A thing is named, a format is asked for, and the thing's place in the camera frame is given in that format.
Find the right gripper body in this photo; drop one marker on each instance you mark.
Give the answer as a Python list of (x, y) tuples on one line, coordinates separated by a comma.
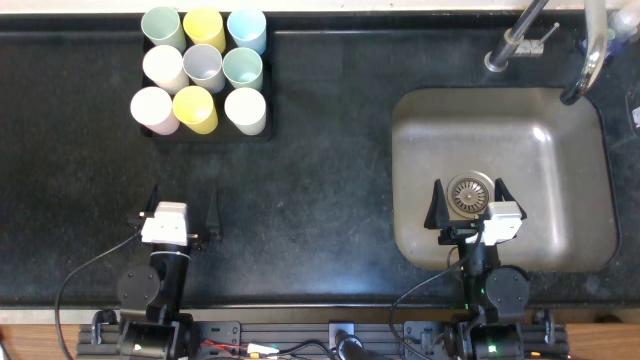
[(457, 234)]

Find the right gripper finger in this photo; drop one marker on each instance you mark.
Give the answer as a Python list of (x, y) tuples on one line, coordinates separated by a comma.
[(438, 207), (504, 192)]

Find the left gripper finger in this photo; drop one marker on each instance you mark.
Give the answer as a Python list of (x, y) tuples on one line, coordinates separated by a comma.
[(153, 200), (214, 220)]

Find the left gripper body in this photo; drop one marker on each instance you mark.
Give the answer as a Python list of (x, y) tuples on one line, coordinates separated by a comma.
[(199, 240)]

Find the yellow cup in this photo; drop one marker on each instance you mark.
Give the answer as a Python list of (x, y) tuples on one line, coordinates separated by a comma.
[(194, 106), (203, 25)]

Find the white cup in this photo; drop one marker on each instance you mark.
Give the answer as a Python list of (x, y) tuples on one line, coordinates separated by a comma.
[(163, 66), (245, 107)]

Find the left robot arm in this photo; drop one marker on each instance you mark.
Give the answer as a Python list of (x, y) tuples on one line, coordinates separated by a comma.
[(170, 280)]

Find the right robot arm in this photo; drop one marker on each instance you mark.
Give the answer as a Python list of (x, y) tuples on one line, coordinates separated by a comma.
[(507, 290)]

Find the steel sink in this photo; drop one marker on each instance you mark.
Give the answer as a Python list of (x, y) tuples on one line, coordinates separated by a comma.
[(550, 175)]

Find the pink cup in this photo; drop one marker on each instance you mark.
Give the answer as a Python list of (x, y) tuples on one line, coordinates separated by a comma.
[(151, 107)]

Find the black tray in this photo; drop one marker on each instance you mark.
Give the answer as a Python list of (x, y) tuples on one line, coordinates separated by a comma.
[(268, 100)]

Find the grey cup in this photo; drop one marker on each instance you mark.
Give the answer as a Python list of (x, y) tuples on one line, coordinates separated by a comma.
[(202, 65)]

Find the green cup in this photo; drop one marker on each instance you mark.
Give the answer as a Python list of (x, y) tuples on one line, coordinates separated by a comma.
[(161, 24), (242, 67)]

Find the steel tap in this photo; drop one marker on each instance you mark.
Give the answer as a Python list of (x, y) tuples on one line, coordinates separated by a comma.
[(596, 55)]

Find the blue cup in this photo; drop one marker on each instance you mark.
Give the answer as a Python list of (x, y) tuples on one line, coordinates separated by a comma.
[(246, 26)]

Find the blue soap bottle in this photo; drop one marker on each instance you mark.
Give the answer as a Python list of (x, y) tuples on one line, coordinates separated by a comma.
[(625, 22)]

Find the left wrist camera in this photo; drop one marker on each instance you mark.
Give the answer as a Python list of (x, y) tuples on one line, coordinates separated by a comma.
[(165, 224)]

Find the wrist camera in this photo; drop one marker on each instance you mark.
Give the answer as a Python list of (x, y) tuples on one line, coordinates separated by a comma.
[(165, 224), (500, 222)]

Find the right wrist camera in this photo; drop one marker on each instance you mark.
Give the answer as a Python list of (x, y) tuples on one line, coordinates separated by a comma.
[(500, 222)]

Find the mounting rail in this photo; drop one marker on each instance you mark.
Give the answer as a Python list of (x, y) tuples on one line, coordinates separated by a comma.
[(300, 337)]

